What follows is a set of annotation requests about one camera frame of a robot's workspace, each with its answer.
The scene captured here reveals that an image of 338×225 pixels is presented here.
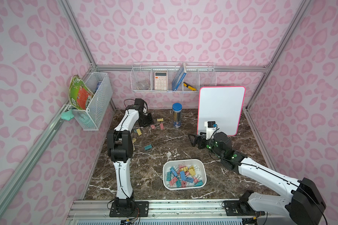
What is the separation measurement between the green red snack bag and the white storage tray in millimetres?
574

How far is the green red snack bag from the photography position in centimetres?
68

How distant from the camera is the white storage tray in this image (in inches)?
31.4
